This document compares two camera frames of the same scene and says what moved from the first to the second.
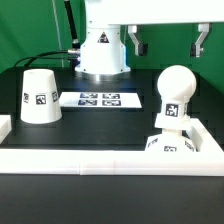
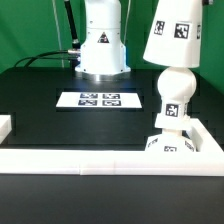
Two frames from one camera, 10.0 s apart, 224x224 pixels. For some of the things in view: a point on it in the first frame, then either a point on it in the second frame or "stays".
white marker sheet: [100, 100] stays
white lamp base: [172, 138] stays
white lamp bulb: [175, 83] stays
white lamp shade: [40, 100] -> [175, 35]
